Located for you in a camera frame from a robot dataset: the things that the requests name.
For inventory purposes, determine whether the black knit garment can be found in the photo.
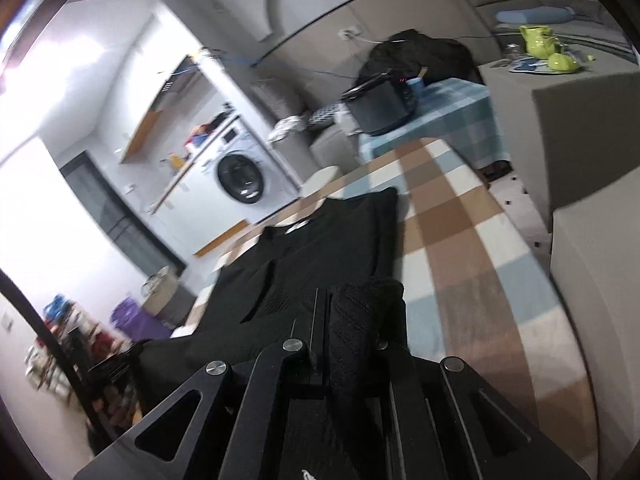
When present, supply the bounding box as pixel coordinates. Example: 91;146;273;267
132;188;399;408

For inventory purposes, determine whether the white cloth on sofa arm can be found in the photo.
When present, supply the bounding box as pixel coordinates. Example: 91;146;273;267
268;115;307;143

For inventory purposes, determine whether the black clothes pile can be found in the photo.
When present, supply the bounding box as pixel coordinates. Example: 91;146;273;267
355;29;482;86

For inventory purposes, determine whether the checkered plaid tablecloth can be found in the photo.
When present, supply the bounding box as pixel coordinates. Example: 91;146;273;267
169;136;599;466

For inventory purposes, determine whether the woven laundry basket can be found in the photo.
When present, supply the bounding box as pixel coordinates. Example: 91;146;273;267
141;266;196;330

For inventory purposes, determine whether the round white stool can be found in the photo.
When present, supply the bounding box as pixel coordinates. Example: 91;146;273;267
299;165;343;198

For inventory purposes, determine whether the purple cloth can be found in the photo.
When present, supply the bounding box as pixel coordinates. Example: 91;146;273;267
110;296;171;342

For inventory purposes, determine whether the white washing machine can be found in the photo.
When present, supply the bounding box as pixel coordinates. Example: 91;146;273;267
189;116;298;224

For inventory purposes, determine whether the shoe rack with shoes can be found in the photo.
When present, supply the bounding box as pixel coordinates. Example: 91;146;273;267
25;295;142;436

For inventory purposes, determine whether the houndstooth pillow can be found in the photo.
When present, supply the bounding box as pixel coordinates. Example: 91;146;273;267
307;103;340;130

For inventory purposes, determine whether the black rice cooker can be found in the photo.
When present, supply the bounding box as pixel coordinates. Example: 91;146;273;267
341;72;418;136

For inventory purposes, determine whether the white kitchen cabinet counter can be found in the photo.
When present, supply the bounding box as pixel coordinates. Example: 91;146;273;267
119;114;241;216

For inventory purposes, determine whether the teal checkered small tablecloth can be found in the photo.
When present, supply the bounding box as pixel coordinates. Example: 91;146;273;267
359;78;511;169

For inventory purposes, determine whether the grey sofa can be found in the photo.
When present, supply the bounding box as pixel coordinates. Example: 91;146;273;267
249;77;362;187

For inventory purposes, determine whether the grey cabinet box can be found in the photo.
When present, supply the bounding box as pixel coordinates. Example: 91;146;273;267
480;48;639;228

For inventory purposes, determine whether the green teapot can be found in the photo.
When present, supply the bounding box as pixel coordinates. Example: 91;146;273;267
520;25;558;60

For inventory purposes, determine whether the wall power socket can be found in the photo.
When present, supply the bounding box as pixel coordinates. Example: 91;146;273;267
337;26;362;41

